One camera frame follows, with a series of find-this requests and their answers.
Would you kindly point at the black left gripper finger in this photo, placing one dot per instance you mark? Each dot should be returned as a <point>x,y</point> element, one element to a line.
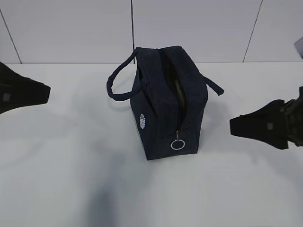
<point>17,91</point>

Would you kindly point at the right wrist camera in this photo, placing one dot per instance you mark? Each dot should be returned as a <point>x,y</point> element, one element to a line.
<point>299,46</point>

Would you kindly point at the green lidded food container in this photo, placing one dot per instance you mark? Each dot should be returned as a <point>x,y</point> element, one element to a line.
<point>173,82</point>

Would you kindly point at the navy blue fabric lunch bag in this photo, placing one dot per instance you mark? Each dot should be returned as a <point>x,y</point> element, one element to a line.
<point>165,127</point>

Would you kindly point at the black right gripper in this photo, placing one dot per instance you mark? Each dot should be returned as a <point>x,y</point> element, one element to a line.
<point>268,124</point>

